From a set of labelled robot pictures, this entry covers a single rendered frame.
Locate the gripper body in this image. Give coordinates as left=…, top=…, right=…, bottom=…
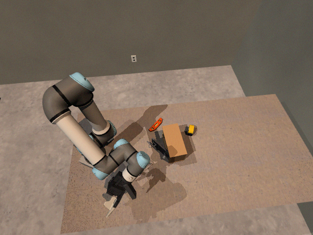
left=106, top=171, right=132, bottom=196

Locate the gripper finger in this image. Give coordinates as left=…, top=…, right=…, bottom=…
left=104, top=194, right=123, bottom=217

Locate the brown wooden cabinet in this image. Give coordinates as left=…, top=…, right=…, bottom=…
left=152, top=123, right=187, bottom=164

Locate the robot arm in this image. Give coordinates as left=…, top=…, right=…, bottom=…
left=43, top=72, right=150, bottom=182

